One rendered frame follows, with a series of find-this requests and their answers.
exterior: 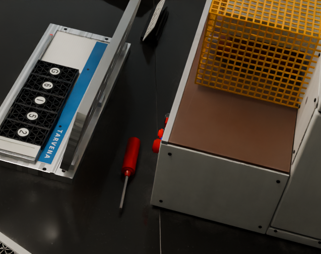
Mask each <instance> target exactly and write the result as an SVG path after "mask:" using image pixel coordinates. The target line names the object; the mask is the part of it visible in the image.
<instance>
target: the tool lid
mask: <svg viewBox="0 0 321 254"><path fill-rule="evenodd" d="M140 2H141V0H130V1H129V3H128V5H127V8H126V10H125V12H124V14H123V16H122V18H121V20H120V22H119V25H118V27H117V29H116V31H115V33H114V35H113V37H112V39H111V41H110V44H109V46H108V48H107V50H106V52H105V54H104V56H103V58H102V61H101V63H100V65H99V67H98V69H97V71H96V73H95V75H94V77H93V80H92V82H91V84H90V86H89V88H88V90H87V92H86V94H85V97H84V99H83V101H82V103H81V105H80V107H79V109H78V111H77V115H76V118H75V121H74V124H73V127H72V130H71V133H70V137H69V140H68V143H67V146H66V149H65V152H64V155H63V158H62V161H61V164H60V169H63V170H65V171H68V170H69V168H70V166H71V163H72V161H73V158H74V156H75V154H76V152H77V150H78V148H79V146H80V143H81V141H82V139H83V137H84V134H85V132H86V130H87V128H88V125H89V123H90V121H91V119H92V116H93V114H94V112H95V110H96V107H97V105H98V103H99V100H100V98H101V96H102V93H103V92H104V89H105V87H106V85H107V83H108V80H109V78H110V76H111V74H112V71H113V69H114V67H115V65H116V62H117V60H118V58H119V56H120V53H121V51H122V49H123V46H124V44H125V42H126V40H127V38H128V35H129V33H130V30H131V27H132V24H133V21H134V19H135V16H136V13H137V10H138V8H139V5H140Z"/></svg>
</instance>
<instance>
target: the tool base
mask: <svg viewBox="0 0 321 254"><path fill-rule="evenodd" d="M64 28H67V30H64ZM57 32H62V33H66V34H71V35H75V36H79V37H83V38H87V39H91V40H95V41H100V42H104V43H107V44H108V45H109V44H110V41H111V39H112V38H109V37H105V36H101V35H97V34H93V33H89V32H85V31H80V30H76V29H72V28H68V27H64V26H60V25H55V24H51V23H50V25H49V26H48V28H47V30H46V31H45V33H44V35H43V36H42V38H41V40H40V41H39V43H38V45H37V46H36V48H35V50H34V51H33V53H32V55H31V56H30V58H29V60H28V61H27V63H26V65H25V66H24V68H23V70H22V71H21V73H20V75H19V76H18V78H17V80H16V81H15V83H14V85H13V87H12V88H11V90H10V92H9V93H8V95H7V97H6V98H5V100H4V102H3V103H2V105H1V107H0V118H1V116H2V115H3V113H4V111H5V110H6V108H7V106H8V104H9V103H10V101H11V99H12V98H13V96H14V94H15V93H16V91H17V89H18V87H19V86H20V84H21V82H22V81H23V79H24V77H25V76H26V74H27V72H28V70H29V69H30V67H31V66H32V64H33V62H34V61H35V59H36V57H37V55H38V54H39V52H40V50H41V49H42V47H43V45H44V43H45V42H46V40H47V38H48V37H49V35H50V34H53V39H54V37H55V35H56V34H57ZM105 38H108V40H105ZM53 39H52V41H53ZM52 41H51V42H52ZM50 44H51V43H50ZM50 44H49V46H50ZM49 46H48V48H49ZM48 48H47V49H48ZM130 50H131V44H130V43H126V42H125V44H124V46H123V49H122V51H121V53H120V56H119V58H118V60H117V62H116V65H115V67H114V69H113V71H112V74H111V76H110V78H109V80H108V83H107V85H106V87H105V89H104V92H103V93H102V96H101V98H100V100H99V103H98V105H97V107H96V110H95V112H94V114H93V116H92V119H91V121H90V123H89V125H88V128H87V130H86V132H85V134H84V137H83V139H82V141H81V143H80V146H79V148H78V150H77V152H76V154H75V156H74V158H73V161H72V163H71V166H70V168H69V170H68V171H65V170H63V169H60V164H61V161H62V158H63V155H64V152H65V149H66V146H67V143H68V140H69V137H70V133H71V130H72V127H73V124H74V121H75V118H76V115H77V113H76V115H75V117H74V119H73V121H72V123H71V125H70V128H69V130H68V132H67V134H66V136H65V138H64V140H63V142H62V144H61V146H60V149H59V151H58V153H57V155H56V157H55V159H54V161H53V163H52V164H51V165H48V164H44V163H40V162H35V164H32V163H28V162H24V161H21V160H17V159H13V158H9V157H5V156H1V155H0V166H3V167H7V168H10V169H14V170H18V171H22V172H26V173H30V174H34V175H38V176H42V177H45V178H49V179H53V180H57V181H61V182H65V183H68V184H73V183H74V180H75V178H76V176H77V173H78V171H79V169H80V166H81V164H82V162H83V159H84V157H85V155H86V152H87V150H88V148H89V145H90V143H91V141H92V138H93V136H94V134H95V131H96V129H97V127H98V124H99V122H100V120H101V117H102V115H103V112H104V110H105V108H106V105H107V103H108V101H109V98H110V96H111V94H112V91H113V89H114V87H115V84H116V82H117V80H118V77H119V75H120V73H121V70H122V68H123V66H124V63H125V61H126V59H127V56H128V54H129V52H130ZM46 51H47V50H46ZM46 51H45V53H46ZM45 53H44V55H45ZM44 55H43V56H44ZM42 58H43V57H42ZM42 58H41V60H42ZM44 167H45V168H46V169H47V170H46V171H43V170H42V168H44Z"/></svg>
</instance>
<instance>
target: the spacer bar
mask: <svg viewBox="0 0 321 254"><path fill-rule="evenodd" d="M0 149H1V150H5V151H9V152H13V153H17V154H21V155H24V156H28V157H32V158H35V160H36V159H37V157H38V155H39V153H40V151H41V147H40V146H36V145H33V144H29V143H25V142H21V141H17V140H13V139H9V138H5V137H1V136H0Z"/></svg>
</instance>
